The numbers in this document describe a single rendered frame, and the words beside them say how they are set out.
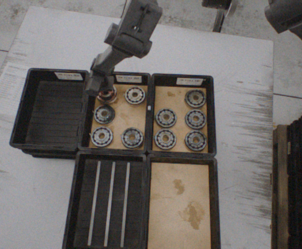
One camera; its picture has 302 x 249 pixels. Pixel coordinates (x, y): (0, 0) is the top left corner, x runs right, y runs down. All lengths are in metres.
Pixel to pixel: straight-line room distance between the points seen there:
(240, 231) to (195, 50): 1.03
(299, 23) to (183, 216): 0.83
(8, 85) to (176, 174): 1.08
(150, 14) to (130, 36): 0.07
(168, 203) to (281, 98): 1.64
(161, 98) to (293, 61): 1.72
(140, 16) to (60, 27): 1.22
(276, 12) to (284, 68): 2.04
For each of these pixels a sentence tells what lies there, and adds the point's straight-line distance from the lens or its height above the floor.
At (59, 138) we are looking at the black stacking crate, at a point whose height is 0.83.
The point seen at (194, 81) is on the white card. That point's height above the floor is 0.90.
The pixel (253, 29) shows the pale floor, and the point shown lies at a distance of 2.81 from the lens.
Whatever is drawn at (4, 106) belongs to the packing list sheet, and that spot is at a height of 0.70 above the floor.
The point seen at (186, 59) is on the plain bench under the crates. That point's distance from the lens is 1.56.
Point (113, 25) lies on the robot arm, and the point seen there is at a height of 1.50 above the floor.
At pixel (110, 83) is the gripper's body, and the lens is 1.14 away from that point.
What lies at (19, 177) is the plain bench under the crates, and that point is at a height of 0.70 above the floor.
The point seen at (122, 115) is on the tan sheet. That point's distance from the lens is 1.23.
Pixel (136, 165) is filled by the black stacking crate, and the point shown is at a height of 0.83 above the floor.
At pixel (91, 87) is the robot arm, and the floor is 1.10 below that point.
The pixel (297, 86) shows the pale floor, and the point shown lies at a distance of 2.60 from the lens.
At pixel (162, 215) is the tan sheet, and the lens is 1.13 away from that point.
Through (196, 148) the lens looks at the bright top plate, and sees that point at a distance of 1.16.
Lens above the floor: 1.96
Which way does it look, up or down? 70 degrees down
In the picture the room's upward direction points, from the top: straight up
